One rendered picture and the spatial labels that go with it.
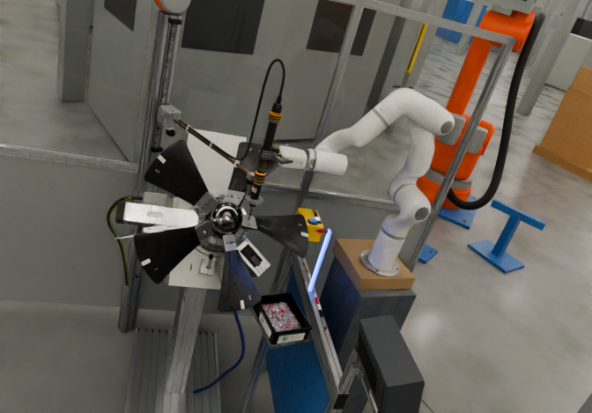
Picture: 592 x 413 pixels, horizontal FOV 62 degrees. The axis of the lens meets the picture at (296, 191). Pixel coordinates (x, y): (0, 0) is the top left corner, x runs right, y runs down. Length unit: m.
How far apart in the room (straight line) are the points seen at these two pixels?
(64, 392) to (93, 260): 0.69
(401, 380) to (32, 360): 2.06
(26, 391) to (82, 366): 0.27
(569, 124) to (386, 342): 8.31
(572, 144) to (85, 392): 8.41
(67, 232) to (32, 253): 0.23
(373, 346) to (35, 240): 2.01
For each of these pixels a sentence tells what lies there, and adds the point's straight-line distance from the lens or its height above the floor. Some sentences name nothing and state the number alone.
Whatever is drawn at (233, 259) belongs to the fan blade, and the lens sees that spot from 1.95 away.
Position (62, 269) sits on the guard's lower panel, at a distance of 3.07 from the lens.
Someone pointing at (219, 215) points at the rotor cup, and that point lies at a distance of 1.91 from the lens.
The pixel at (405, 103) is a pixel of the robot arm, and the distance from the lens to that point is 1.90.
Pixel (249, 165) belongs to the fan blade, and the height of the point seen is 1.36.
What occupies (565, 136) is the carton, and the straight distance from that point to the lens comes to 9.65.
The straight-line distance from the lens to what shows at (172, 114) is 2.28.
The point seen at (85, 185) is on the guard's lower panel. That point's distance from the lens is 2.75.
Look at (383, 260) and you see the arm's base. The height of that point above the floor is 1.06.
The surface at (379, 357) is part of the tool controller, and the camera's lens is 1.52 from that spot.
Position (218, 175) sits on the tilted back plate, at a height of 1.21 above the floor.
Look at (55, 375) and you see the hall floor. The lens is 2.93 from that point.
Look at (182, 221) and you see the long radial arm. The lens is 2.06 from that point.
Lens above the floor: 2.20
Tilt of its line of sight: 26 degrees down
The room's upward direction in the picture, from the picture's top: 16 degrees clockwise
